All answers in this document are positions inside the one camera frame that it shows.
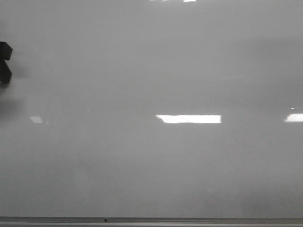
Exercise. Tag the aluminium whiteboard bottom frame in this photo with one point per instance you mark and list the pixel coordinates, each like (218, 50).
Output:
(148, 222)

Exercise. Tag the white whiteboard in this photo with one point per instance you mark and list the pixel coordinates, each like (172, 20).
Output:
(152, 108)

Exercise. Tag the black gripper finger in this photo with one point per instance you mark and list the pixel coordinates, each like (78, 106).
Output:
(5, 55)

